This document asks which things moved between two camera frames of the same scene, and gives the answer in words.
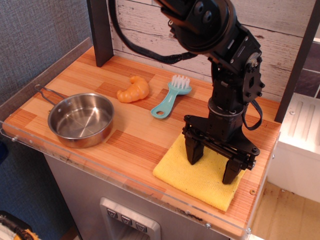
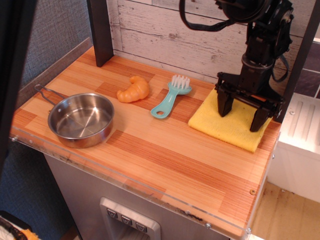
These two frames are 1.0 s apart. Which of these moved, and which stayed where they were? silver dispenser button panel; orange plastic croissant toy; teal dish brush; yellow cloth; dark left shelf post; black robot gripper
Moved: yellow cloth; black robot gripper
Stayed: dark left shelf post; teal dish brush; silver dispenser button panel; orange plastic croissant toy
